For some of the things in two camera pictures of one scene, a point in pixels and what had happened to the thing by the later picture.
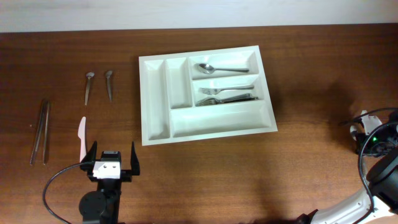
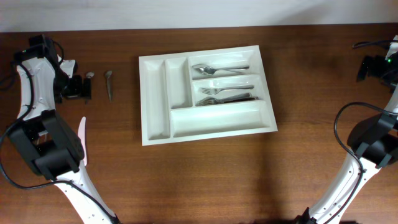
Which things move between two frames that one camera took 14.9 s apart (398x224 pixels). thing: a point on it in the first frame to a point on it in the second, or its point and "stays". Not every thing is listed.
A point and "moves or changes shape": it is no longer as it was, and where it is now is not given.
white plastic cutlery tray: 204,94 stays
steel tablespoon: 352,129 moves or changes shape
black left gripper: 109,180 to 86,89
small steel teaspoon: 108,74 stays
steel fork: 215,91 stays
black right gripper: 361,138 to 362,68
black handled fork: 210,101 stays
